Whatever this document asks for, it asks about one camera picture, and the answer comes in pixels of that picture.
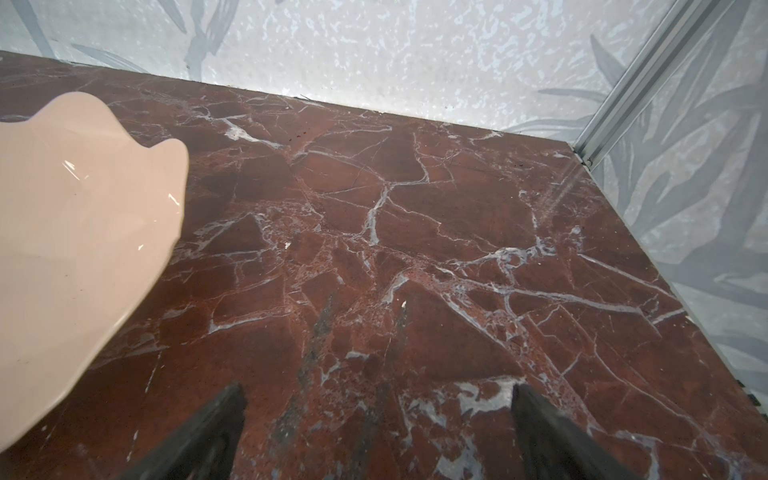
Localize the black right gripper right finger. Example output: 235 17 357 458
511 383 638 480

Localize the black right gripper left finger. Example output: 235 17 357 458
119 382 247 479

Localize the aluminium frame post right rear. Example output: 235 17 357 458
573 0 732 170

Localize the pink wavy fruit bowl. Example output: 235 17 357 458
1 92 189 448

